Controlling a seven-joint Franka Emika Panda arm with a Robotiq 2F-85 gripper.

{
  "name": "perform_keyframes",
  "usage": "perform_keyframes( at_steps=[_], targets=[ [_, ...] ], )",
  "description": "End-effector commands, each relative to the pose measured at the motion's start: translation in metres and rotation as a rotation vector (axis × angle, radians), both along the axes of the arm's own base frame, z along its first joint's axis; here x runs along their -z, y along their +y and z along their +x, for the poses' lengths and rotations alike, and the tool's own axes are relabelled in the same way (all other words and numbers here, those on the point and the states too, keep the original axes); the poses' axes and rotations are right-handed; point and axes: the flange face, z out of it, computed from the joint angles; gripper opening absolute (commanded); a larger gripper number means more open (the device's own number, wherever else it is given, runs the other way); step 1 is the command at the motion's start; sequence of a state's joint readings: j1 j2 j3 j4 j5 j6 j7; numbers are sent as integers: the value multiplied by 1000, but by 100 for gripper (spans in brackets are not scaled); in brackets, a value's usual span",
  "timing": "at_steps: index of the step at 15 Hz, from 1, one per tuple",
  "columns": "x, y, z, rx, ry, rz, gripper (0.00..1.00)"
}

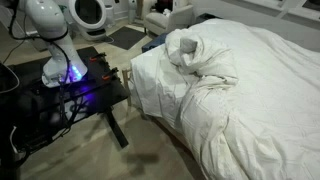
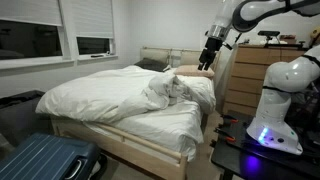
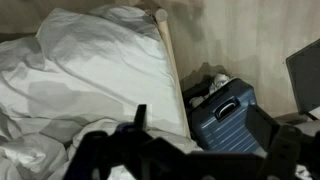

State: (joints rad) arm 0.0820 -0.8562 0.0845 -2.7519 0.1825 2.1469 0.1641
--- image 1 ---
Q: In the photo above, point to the dark floor mat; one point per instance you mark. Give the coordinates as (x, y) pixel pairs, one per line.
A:
(126, 37)

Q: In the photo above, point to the white bed sheet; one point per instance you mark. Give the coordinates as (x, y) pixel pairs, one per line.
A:
(159, 87)

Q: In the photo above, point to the blue suitcase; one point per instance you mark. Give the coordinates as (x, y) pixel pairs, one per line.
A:
(159, 40)

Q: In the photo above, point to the black robot table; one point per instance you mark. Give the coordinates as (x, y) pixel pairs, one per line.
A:
(33, 116)

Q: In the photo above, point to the white duvet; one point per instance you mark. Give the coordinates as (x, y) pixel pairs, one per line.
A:
(253, 111)

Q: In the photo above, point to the beige armchair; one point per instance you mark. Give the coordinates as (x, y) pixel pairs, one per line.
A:
(158, 23)

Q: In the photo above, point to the orange black clamp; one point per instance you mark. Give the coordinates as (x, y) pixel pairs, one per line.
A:
(96, 57)
(110, 74)

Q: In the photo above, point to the wooden bed frame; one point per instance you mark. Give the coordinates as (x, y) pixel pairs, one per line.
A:
(126, 78)

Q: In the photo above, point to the orange black clamp rear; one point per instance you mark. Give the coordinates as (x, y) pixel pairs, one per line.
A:
(96, 57)

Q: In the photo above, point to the orange black clamp front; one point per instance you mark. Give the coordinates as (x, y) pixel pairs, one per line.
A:
(110, 74)

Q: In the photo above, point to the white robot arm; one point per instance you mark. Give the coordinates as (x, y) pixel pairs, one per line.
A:
(65, 65)

